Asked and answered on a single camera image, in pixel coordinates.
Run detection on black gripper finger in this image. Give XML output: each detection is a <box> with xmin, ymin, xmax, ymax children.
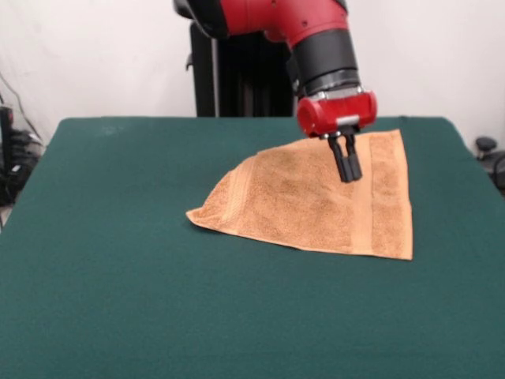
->
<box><xmin>341</xmin><ymin>129</ymin><xmax>363</xmax><ymax>181</ymax></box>
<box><xmin>327</xmin><ymin>133</ymin><xmax>354</xmax><ymax>184</ymax></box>

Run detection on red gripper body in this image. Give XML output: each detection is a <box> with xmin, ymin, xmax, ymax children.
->
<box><xmin>296</xmin><ymin>87</ymin><xmax>378</xmax><ymax>139</ymax></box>

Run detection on orange terry towel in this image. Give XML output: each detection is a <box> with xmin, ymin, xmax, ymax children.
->
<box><xmin>185</xmin><ymin>127</ymin><xmax>414</xmax><ymax>262</ymax></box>

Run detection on dark green table cloth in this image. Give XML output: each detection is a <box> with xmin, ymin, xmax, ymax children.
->
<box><xmin>0</xmin><ymin>115</ymin><xmax>505</xmax><ymax>379</ymax></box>

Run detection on black electronics box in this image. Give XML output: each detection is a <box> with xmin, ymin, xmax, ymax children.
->
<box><xmin>0</xmin><ymin>104</ymin><xmax>16</xmax><ymax>171</ymax></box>

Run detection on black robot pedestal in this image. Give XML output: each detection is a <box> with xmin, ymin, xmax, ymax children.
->
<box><xmin>184</xmin><ymin>21</ymin><xmax>299</xmax><ymax>118</ymax></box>

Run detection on black cable bundle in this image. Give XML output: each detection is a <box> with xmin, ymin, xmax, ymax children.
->
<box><xmin>0</xmin><ymin>129</ymin><xmax>47</xmax><ymax>207</ymax></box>

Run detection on grey wall cable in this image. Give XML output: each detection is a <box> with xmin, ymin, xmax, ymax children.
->
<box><xmin>0</xmin><ymin>72</ymin><xmax>43</xmax><ymax>140</ymax></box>

